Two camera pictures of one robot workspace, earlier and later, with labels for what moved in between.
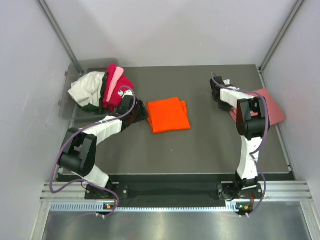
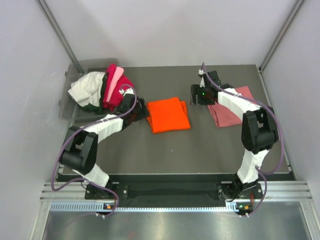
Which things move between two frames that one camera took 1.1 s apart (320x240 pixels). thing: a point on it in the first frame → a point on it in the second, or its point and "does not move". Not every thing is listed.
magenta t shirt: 123,84 does not move
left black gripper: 142,111 does not move
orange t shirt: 168,114 does not move
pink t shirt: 274,114 → 223,116
